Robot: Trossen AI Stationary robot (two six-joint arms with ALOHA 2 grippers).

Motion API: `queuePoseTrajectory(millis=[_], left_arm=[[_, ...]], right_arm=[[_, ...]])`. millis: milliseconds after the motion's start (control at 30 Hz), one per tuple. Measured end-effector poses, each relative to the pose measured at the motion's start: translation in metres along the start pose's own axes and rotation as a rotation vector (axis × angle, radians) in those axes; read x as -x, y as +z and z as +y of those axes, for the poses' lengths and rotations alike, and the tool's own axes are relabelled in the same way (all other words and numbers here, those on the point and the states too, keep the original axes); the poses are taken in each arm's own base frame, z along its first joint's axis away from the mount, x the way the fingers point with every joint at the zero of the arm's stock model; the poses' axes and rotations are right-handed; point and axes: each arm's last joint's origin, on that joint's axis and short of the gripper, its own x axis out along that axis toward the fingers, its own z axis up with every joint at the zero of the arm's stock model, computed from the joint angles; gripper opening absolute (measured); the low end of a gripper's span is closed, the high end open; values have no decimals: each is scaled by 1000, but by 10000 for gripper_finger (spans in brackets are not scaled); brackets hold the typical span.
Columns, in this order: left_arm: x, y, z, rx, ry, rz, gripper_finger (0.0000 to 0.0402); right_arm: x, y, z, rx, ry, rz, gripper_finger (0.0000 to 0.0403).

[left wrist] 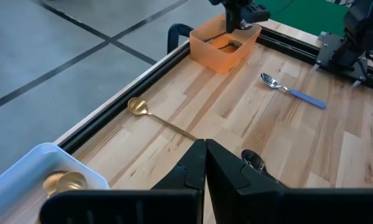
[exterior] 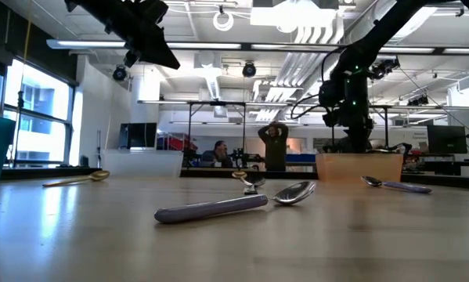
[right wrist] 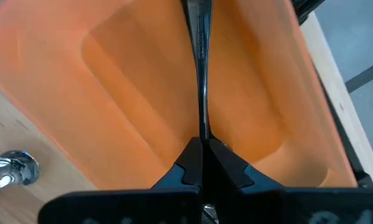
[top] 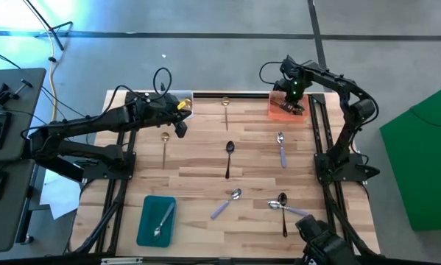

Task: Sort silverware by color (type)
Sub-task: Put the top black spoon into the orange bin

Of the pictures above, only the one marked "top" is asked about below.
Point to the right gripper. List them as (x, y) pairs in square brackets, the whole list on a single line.
[(293, 88)]

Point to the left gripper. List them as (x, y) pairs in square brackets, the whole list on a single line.
[(159, 108)]

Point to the gold spoon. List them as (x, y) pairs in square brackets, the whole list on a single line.
[(165, 136), (225, 101), (188, 104)]

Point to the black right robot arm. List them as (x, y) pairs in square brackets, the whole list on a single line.
[(362, 109)]

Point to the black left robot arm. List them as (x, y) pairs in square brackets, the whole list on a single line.
[(87, 123)]

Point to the yellow tape tag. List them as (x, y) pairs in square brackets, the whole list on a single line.
[(182, 106)]

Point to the orange plastic bin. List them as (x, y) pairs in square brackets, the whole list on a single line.
[(275, 114)]

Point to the clear plastic bin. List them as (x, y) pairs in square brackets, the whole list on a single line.
[(188, 94)]

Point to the teal plastic bin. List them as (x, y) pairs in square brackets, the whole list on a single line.
[(148, 221)]

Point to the green panel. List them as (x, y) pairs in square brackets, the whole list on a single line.
[(426, 165)]

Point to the white paper sheet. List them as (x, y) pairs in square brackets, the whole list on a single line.
[(60, 195)]

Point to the dark gray desk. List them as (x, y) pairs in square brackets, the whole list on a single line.
[(25, 121), (17, 221)]

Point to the black tripod stand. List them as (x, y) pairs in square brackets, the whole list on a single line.
[(49, 28)]

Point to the black desk clamp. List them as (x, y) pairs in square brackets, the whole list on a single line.
[(4, 96)]

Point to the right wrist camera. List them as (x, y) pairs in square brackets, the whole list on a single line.
[(279, 85)]

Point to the black clamp bracket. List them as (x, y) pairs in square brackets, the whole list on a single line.
[(163, 87)]

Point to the black aluminium table frame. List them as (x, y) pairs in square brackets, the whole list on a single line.
[(249, 95)]

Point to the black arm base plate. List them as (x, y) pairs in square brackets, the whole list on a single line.
[(356, 176), (124, 173)]

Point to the white metal bracket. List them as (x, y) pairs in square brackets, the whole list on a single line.
[(120, 261)]

